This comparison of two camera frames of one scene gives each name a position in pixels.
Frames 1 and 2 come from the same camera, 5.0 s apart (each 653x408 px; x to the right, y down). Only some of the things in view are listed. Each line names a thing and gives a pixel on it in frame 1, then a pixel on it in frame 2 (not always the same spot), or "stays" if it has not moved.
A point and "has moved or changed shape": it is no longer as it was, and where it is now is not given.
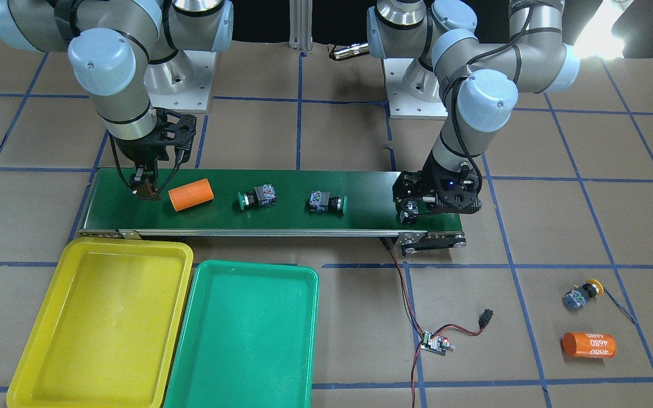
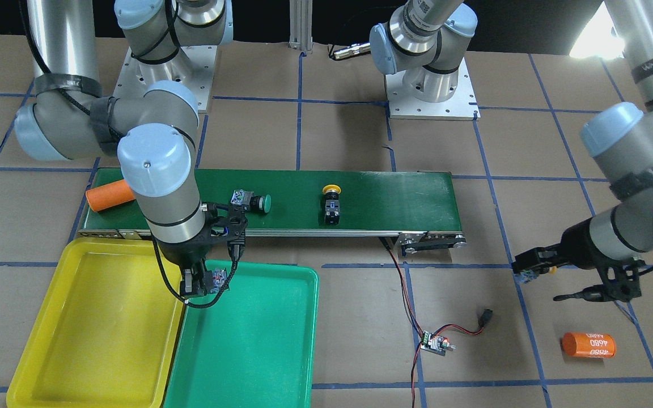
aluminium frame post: (300, 12) stays
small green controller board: (436, 344) stays
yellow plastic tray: (107, 334) stays
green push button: (261, 196) to (213, 280)
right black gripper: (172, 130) to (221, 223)
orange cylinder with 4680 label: (589, 344) stays
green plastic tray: (249, 340) stays
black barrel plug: (485, 318) stays
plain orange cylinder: (191, 194) has moved or changed shape
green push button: (321, 202) to (247, 199)
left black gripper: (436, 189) to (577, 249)
